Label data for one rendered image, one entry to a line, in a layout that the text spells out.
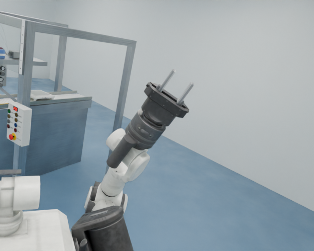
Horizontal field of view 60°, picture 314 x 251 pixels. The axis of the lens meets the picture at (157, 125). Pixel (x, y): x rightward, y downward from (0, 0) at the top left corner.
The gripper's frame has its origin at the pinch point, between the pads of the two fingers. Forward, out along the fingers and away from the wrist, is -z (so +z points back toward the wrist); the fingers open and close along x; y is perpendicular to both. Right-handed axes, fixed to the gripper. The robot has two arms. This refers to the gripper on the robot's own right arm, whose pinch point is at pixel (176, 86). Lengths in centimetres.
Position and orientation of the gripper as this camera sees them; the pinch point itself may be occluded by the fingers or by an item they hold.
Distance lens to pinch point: 68.4
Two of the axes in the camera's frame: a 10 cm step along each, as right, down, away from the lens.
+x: -8.2, -5.6, -1.1
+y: 1.5, -3.9, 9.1
